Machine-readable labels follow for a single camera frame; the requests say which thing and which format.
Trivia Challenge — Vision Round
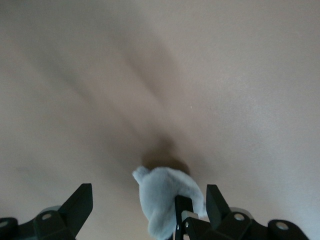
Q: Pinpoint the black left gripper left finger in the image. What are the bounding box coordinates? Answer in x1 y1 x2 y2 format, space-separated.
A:
19 183 94 240

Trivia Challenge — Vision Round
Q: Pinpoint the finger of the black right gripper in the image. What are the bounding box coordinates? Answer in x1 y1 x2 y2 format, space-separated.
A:
174 195 214 240

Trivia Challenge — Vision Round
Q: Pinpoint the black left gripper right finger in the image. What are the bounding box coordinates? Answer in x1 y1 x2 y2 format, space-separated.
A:
206 184 266 240

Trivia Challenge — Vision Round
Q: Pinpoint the grey plush toy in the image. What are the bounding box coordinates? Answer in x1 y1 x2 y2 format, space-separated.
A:
131 166 208 238

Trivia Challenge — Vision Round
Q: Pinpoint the brown table cover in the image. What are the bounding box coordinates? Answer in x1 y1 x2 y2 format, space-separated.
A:
0 0 320 240

